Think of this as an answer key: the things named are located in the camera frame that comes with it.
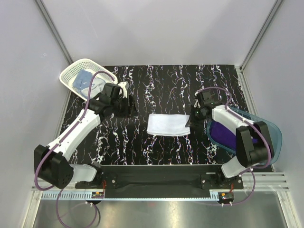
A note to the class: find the white towel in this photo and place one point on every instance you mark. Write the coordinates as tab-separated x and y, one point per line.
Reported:
172	125

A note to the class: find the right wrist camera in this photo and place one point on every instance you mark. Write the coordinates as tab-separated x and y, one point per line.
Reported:
205	99

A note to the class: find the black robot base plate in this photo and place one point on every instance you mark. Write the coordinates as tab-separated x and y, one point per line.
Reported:
156	180

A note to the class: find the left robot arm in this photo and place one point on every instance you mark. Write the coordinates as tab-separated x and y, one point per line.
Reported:
51	162

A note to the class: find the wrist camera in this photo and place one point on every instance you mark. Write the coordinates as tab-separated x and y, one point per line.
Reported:
205	99
116	91

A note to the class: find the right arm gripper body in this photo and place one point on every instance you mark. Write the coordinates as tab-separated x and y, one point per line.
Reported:
196	118

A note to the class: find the light blue towel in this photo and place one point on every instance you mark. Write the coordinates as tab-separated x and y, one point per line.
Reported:
82	80

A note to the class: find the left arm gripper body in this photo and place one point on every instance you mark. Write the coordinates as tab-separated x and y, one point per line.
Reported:
121	109

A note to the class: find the aluminium frame rail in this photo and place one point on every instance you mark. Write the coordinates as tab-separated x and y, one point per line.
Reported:
200	189

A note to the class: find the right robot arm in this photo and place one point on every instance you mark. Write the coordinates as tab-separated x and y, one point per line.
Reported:
260	157

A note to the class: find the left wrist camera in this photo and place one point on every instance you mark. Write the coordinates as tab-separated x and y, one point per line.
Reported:
116	91

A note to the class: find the purple microfiber towel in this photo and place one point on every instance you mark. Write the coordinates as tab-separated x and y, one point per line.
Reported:
241	140

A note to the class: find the white perforated laundry basket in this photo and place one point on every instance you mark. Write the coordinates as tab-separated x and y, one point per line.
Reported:
69	75

